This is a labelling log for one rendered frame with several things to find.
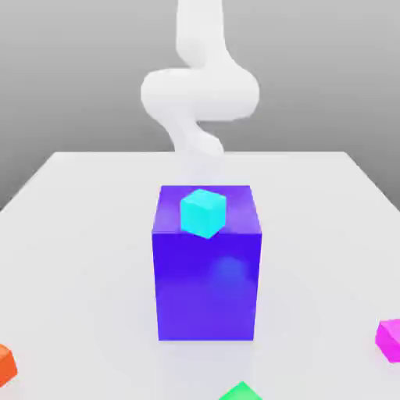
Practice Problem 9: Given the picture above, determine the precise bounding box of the large blue box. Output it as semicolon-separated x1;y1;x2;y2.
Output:
151;184;263;342

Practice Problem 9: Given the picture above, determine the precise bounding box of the small magenta cube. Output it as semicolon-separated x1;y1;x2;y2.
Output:
374;318;400;364

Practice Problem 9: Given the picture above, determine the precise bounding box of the small orange cube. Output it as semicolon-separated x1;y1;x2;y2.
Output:
0;343;19;388

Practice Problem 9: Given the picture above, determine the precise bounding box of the small green cube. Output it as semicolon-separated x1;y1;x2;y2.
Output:
218;380;263;400

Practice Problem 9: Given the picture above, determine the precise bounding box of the small cyan cube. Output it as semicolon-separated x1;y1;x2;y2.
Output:
180;188;227;240

